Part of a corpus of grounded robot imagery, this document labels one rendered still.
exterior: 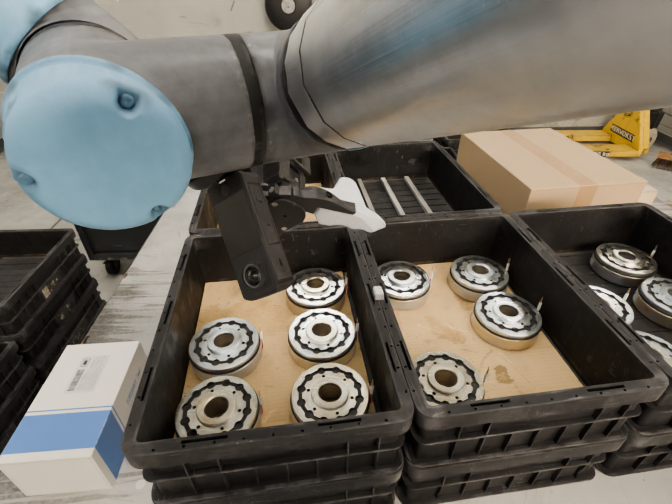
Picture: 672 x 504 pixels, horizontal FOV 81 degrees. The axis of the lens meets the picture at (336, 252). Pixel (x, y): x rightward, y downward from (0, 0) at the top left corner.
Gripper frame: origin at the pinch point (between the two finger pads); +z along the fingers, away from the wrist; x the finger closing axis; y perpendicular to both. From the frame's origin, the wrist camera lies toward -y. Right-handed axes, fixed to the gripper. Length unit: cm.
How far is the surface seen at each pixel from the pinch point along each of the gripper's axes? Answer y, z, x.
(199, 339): -4.1, 1.7, 25.8
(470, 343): -6.9, 27.8, -6.8
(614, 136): 227, 329, -105
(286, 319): 0.2, 13.3, 18.5
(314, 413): -16.6, 6.7, 8.7
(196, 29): 300, 68, 154
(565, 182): 33, 58, -31
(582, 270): 8, 50, -26
